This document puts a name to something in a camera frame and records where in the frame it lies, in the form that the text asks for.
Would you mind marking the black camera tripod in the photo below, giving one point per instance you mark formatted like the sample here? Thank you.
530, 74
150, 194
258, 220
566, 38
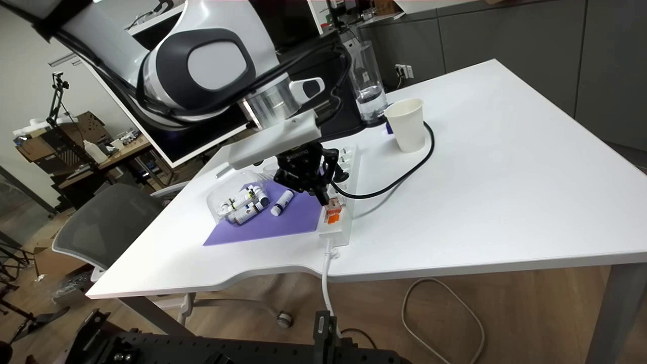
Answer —
60, 91

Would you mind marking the black coffee machine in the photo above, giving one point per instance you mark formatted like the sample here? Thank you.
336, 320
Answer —
339, 101

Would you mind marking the white wall outlet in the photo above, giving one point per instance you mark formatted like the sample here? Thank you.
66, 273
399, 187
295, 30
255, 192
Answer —
404, 74

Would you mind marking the clear water tank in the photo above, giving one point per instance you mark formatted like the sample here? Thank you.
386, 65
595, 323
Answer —
365, 81

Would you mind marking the white power strip orange switch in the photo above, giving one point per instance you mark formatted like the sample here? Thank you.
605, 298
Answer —
333, 232

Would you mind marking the grey wrist camera mount bar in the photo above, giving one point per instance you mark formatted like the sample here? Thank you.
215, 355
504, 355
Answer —
269, 141

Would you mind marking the large white-framed black monitor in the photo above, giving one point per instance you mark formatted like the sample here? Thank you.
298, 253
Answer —
182, 144

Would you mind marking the small white tube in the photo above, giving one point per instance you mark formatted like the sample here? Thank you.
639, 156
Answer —
281, 202

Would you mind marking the cluttered wooden desk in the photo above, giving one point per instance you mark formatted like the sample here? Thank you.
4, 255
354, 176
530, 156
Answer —
128, 149

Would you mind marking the clear plastic bag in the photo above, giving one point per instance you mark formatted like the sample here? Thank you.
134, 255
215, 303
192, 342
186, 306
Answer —
219, 199

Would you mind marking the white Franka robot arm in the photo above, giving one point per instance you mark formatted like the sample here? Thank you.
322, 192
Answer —
209, 67

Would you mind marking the white paper cup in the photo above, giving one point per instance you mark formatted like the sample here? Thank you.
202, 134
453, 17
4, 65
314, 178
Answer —
407, 127

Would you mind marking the purple mat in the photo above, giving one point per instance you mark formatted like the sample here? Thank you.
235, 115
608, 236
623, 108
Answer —
289, 219

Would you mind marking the grey office chair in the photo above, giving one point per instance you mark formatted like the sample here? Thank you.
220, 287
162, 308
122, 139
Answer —
107, 222

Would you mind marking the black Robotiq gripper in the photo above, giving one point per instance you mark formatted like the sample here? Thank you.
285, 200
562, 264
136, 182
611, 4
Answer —
299, 169

